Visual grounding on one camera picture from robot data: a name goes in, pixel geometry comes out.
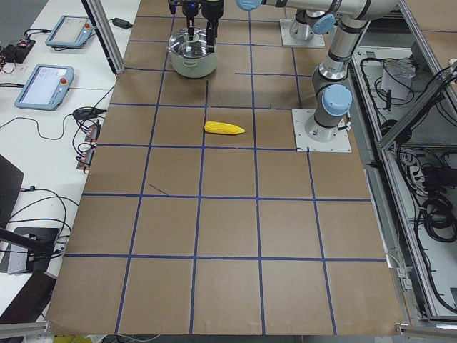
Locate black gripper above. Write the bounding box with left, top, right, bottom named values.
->
left=168, top=0, right=224, bottom=52

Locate glass pot lid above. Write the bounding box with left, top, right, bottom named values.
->
left=168, top=28, right=211, bottom=59

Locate yellow corn cob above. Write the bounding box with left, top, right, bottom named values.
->
left=204, top=121, right=245, bottom=135

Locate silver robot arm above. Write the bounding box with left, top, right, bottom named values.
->
left=306, top=1, right=398, bottom=142
left=168, top=1, right=340, bottom=54

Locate white electric cooking pot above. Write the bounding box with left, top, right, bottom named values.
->
left=167, top=28, right=219, bottom=79

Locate black power adapter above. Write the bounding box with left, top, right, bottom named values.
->
left=112, top=17, right=133, bottom=29

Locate upper teach pendant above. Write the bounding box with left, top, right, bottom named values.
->
left=45, top=15, right=94, bottom=49

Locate teach pendant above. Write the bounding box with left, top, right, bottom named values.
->
left=45, top=15, right=94, bottom=49
left=14, top=64, right=74, bottom=111

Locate lower teach pendant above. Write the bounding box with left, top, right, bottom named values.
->
left=14, top=64, right=74, bottom=111

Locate aluminium frame post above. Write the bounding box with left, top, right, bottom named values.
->
left=81, top=0, right=125, bottom=75

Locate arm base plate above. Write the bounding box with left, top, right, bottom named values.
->
left=292, top=109, right=351, bottom=153
left=279, top=19, right=326, bottom=49

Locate black camera stand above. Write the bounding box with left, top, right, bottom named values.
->
left=1, top=227, right=61, bottom=278

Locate black cable bundle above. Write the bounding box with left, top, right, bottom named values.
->
left=399, top=149, right=457, bottom=251

